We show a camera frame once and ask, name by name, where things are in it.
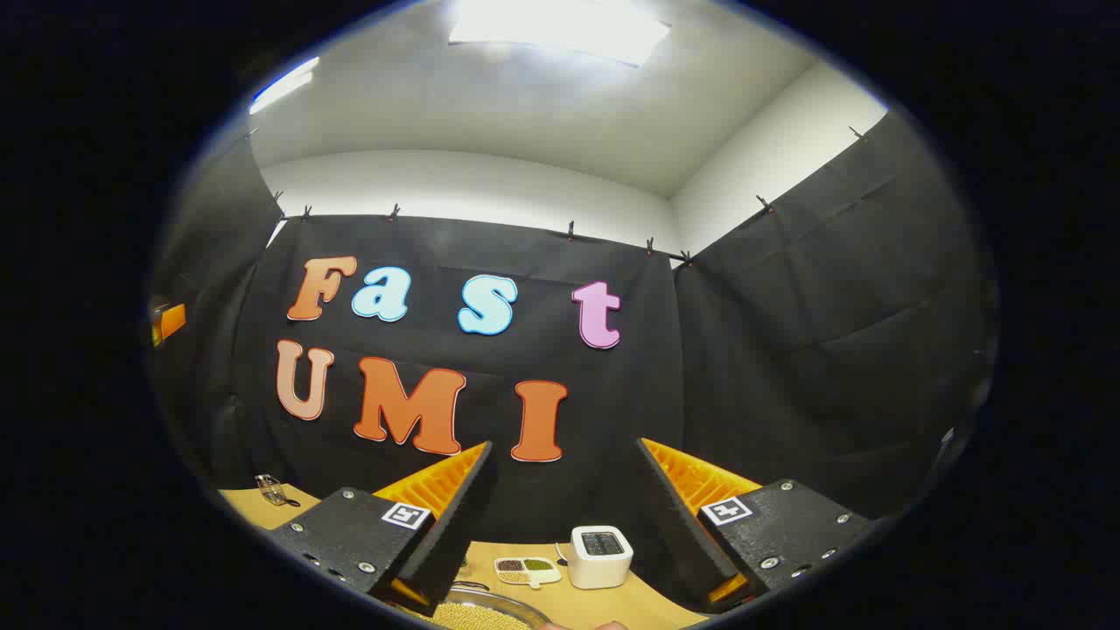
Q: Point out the row of black clips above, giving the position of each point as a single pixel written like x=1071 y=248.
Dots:
x=570 y=230

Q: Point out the narrow ceiling light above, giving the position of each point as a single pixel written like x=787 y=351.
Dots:
x=284 y=83

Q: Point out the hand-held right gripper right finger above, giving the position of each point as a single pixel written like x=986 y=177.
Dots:
x=669 y=525

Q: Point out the white box appliance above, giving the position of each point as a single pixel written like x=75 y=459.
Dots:
x=600 y=560

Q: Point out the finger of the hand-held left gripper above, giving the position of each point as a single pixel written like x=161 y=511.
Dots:
x=168 y=321

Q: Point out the white divided bean dish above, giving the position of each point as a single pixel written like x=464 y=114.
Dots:
x=527 y=570

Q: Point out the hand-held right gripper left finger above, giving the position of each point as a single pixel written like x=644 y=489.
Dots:
x=459 y=525

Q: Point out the stainless steel pot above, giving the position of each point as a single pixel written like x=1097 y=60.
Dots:
x=490 y=598

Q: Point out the pile of soybeans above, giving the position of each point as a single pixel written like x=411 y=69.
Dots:
x=472 y=618

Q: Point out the large ceiling light panel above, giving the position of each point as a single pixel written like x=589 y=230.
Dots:
x=560 y=26

